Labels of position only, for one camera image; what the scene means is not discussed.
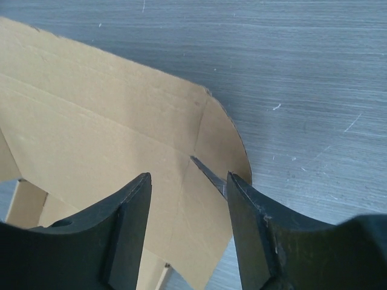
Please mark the brown cardboard box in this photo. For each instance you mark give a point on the brown cardboard box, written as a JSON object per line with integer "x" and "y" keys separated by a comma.
{"x": 78, "y": 123}

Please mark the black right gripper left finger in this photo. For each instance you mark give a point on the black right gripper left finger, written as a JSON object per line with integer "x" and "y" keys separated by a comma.
{"x": 99, "y": 247}

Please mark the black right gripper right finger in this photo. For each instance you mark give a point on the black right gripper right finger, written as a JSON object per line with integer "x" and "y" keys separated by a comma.
{"x": 279, "y": 248}

